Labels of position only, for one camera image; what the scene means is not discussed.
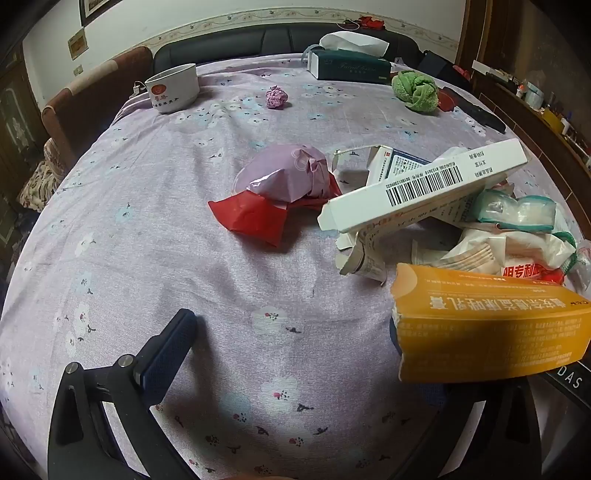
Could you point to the small blue white medicine box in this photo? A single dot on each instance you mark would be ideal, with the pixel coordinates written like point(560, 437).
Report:
point(401, 164)

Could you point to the dark wooden cabinet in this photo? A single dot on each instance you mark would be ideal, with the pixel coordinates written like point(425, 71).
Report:
point(18, 138)

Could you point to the red plastic bag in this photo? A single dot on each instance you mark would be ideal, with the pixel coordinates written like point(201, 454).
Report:
point(251, 217)

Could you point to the pink plastic bag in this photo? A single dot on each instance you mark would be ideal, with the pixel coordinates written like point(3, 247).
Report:
point(281, 173)

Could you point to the floral cushion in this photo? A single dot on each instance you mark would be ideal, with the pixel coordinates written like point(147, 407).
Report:
point(39, 180)

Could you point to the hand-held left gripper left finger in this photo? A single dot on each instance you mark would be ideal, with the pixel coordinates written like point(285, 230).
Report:
point(171, 350)

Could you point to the wooden door frame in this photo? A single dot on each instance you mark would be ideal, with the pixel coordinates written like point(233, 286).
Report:
point(471, 32)

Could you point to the black leather sofa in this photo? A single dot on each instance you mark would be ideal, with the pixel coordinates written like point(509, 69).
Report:
point(240, 44)

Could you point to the red decoration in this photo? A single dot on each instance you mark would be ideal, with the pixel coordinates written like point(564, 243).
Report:
point(371, 22)

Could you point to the wooden sideboard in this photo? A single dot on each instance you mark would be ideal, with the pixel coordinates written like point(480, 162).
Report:
point(531, 124)

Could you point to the yellow wall plaque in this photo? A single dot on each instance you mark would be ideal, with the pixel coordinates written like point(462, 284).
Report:
point(77, 42)

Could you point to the long white barcode box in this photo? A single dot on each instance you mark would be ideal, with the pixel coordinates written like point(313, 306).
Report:
point(425, 189)

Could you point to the framed painting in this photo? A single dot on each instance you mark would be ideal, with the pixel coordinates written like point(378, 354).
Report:
point(94, 7)

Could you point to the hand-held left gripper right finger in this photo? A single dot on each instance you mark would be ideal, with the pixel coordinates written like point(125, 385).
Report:
point(480, 415)

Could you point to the green white wipes packet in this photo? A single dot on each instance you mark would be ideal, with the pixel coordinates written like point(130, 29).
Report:
point(512, 210)

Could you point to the green towel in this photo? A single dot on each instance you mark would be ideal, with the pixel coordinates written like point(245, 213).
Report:
point(415, 91)

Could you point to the white charger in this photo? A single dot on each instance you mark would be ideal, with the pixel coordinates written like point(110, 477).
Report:
point(137, 87)

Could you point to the white wrapper with red label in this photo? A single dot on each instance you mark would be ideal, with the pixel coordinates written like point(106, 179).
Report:
point(498, 251)

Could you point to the torn white carton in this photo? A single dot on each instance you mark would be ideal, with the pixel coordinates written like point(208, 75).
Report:
point(362, 258)

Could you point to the white jar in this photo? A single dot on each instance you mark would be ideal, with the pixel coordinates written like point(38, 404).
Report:
point(535, 93)

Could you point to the red paper bag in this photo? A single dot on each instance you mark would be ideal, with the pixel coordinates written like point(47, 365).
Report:
point(461, 71)

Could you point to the black toy gun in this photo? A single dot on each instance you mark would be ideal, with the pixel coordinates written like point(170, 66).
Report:
point(485, 115)

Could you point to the black bag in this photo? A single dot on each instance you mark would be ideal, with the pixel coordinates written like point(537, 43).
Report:
point(436, 62)

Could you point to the brown armchair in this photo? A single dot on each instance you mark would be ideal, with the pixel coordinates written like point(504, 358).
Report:
point(87, 106)

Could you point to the dark green tissue box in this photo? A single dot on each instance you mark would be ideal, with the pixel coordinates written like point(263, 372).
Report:
point(351, 64)

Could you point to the orange cardboard box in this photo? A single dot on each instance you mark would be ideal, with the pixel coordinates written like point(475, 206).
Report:
point(485, 323)

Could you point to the yellow box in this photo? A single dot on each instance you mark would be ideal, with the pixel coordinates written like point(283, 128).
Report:
point(556, 119)

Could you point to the pink crumpled paper ball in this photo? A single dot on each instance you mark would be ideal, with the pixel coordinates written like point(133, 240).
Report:
point(276, 98)

